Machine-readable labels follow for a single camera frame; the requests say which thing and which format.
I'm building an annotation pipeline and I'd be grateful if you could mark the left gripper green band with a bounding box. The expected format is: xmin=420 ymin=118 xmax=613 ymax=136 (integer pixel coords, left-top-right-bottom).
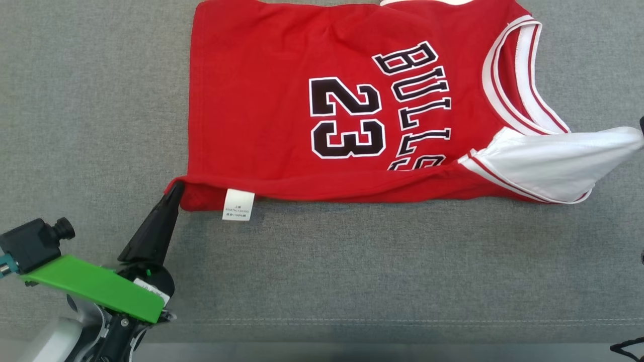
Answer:
xmin=20 ymin=181 xmax=186 ymax=325

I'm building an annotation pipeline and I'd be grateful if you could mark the red Bulls 23 jersey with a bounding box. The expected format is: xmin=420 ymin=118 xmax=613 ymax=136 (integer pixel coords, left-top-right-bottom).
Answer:
xmin=165 ymin=0 xmax=644 ymax=222

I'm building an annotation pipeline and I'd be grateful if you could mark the grey fabric sofa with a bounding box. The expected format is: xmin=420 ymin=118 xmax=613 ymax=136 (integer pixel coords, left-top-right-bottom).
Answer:
xmin=0 ymin=0 xmax=644 ymax=345

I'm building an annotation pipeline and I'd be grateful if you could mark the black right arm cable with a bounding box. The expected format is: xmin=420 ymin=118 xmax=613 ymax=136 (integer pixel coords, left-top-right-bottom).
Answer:
xmin=610 ymin=337 xmax=644 ymax=361

